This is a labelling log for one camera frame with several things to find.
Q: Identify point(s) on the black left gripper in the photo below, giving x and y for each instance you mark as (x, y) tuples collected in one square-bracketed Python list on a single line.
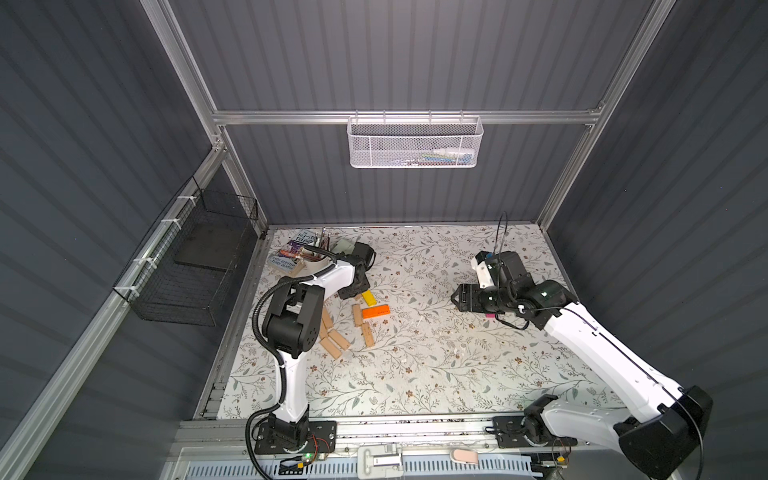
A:
[(358, 284)]

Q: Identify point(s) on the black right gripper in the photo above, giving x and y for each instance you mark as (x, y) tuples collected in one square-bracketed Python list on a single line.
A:
[(468, 297)]

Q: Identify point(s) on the orange building block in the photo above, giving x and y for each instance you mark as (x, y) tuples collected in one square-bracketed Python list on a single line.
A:
[(375, 311)]

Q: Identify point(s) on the natural wooden block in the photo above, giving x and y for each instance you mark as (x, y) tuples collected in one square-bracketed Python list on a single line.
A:
[(339, 339), (331, 348), (357, 315), (367, 335), (327, 319)]

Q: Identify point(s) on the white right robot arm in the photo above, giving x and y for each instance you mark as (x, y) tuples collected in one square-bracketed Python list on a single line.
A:
[(659, 424)]

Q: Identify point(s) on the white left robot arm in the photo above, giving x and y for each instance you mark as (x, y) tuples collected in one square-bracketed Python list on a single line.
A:
[(286, 322)]

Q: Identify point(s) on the yellow building block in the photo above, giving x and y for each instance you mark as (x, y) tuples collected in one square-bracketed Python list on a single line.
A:
[(369, 298)]

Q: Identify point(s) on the pale green small box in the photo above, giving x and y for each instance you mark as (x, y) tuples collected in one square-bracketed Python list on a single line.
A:
[(343, 246)]

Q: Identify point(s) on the white pen cup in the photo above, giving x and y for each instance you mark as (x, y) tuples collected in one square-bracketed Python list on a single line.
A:
[(311, 258)]

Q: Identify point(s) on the blue book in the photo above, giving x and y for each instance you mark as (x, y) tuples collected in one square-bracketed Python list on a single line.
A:
[(287, 259)]

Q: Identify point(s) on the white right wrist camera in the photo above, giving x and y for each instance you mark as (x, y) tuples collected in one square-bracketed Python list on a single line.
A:
[(481, 269)]

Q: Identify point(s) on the white wire mesh basket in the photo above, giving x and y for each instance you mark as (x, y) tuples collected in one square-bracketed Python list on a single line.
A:
[(428, 142)]

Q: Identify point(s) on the black wire mesh basket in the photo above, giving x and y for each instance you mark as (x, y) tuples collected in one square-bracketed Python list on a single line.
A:
[(195, 263)]

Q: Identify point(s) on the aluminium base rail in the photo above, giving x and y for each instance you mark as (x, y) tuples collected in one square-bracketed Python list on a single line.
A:
[(222, 443)]

